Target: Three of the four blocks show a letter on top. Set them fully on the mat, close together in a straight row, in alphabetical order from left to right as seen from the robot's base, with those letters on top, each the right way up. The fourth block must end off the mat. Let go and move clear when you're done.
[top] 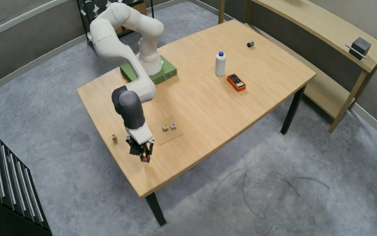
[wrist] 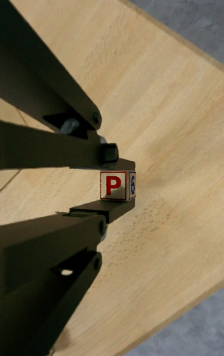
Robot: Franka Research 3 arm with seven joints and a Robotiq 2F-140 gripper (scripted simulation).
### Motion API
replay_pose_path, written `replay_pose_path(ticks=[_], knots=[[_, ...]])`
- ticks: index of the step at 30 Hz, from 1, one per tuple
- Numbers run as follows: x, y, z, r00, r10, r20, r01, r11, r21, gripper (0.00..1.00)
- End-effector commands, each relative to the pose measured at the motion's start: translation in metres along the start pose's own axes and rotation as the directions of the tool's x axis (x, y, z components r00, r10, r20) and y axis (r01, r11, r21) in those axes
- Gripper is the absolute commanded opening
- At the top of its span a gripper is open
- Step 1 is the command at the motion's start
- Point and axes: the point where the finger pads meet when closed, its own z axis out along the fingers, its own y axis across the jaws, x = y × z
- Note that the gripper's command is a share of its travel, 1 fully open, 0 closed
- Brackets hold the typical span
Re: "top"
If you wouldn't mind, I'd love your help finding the white bottle with blue cap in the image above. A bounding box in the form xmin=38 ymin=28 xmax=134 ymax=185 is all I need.
xmin=215 ymin=52 xmax=226 ymax=77

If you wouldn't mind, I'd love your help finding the orange digital multimeter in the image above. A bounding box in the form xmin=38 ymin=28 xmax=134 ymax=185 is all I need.
xmin=227 ymin=73 xmax=246 ymax=92

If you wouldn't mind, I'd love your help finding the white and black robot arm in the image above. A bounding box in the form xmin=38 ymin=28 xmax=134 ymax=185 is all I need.
xmin=90 ymin=2 xmax=164 ymax=156

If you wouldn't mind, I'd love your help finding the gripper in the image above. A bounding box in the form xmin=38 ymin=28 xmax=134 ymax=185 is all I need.
xmin=126 ymin=135 xmax=155 ymax=163

